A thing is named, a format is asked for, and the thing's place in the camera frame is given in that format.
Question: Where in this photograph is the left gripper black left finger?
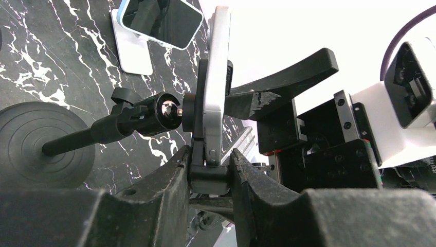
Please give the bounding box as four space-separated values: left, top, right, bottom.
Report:
1 146 191 246

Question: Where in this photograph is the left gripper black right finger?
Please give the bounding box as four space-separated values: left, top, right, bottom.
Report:
230 149 435 246

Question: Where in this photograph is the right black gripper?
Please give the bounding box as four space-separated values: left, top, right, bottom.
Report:
224 48 383 192

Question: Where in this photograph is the white-edged phone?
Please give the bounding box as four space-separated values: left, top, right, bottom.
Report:
203 6 231 167

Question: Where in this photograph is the black phone stand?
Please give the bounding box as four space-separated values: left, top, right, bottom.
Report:
1 59 233 195

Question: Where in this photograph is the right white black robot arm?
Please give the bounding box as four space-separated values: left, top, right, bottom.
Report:
225 42 435 194

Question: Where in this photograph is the light blue phone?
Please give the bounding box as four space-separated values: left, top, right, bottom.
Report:
116 0 204 50

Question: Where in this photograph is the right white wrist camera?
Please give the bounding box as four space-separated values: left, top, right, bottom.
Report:
351 37 435 169

